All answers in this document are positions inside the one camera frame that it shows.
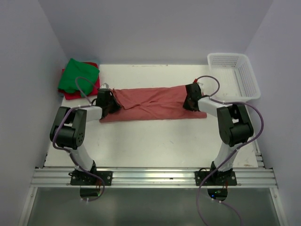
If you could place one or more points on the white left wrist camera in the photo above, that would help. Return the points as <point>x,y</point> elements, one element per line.
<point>105,86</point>

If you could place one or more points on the salmon pink t shirt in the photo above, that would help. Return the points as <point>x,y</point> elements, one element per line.
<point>151,104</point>

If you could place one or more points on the aluminium mounting rail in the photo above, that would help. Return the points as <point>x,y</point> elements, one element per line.
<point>53,177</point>

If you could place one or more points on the red folded t shirt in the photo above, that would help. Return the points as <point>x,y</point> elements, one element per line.
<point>95,87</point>

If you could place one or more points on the green folded t shirt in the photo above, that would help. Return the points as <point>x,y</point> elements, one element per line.
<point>78,76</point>

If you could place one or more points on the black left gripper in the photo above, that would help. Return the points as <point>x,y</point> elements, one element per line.
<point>116,106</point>

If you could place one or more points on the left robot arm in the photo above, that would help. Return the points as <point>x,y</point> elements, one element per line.
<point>68,134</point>

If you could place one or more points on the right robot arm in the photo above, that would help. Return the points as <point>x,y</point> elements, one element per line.
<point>234,127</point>

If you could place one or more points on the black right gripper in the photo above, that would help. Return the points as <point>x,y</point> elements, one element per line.
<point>185,106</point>

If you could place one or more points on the white plastic basket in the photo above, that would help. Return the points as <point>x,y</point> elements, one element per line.
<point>235,75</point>

